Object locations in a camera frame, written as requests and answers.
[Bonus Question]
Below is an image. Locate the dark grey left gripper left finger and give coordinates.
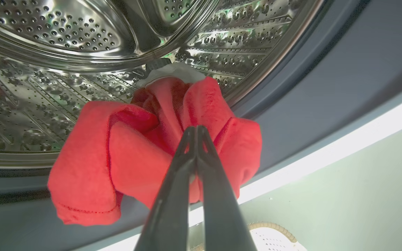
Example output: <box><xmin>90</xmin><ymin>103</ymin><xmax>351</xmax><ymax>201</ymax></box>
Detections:
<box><xmin>134</xmin><ymin>126</ymin><xmax>197</xmax><ymax>251</ymax></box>

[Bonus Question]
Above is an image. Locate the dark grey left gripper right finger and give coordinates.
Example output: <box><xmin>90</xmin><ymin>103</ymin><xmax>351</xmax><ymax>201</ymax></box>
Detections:
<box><xmin>196</xmin><ymin>125</ymin><xmax>257</xmax><ymax>251</ymax></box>

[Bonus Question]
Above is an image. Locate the red cloth garment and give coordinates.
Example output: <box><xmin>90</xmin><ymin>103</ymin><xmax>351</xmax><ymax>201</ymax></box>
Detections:
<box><xmin>47</xmin><ymin>76</ymin><xmax>263</xmax><ymax>227</ymax></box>

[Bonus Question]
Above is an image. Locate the white laundry basket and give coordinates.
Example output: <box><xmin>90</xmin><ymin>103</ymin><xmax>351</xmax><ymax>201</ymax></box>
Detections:
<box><xmin>191</xmin><ymin>222</ymin><xmax>308</xmax><ymax>251</ymax></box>

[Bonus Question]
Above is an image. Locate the washing machine with steel drum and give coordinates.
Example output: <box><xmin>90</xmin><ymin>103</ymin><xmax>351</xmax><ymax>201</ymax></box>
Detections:
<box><xmin>0</xmin><ymin>0</ymin><xmax>402</xmax><ymax>251</ymax></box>

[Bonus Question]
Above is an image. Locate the white cloth garment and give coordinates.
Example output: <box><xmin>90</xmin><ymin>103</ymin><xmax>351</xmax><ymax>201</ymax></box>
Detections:
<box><xmin>136</xmin><ymin>62</ymin><xmax>207</xmax><ymax>88</ymax></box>

